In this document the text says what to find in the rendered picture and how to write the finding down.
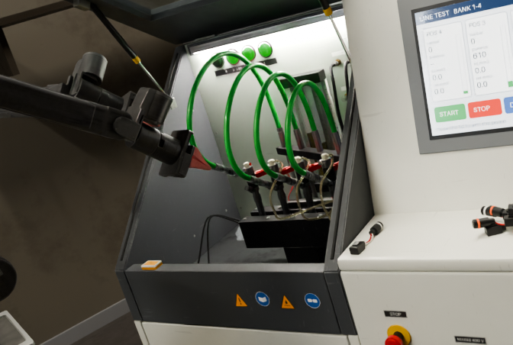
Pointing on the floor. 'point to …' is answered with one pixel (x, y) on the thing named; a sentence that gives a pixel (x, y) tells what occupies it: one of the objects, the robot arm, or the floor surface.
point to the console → (418, 166)
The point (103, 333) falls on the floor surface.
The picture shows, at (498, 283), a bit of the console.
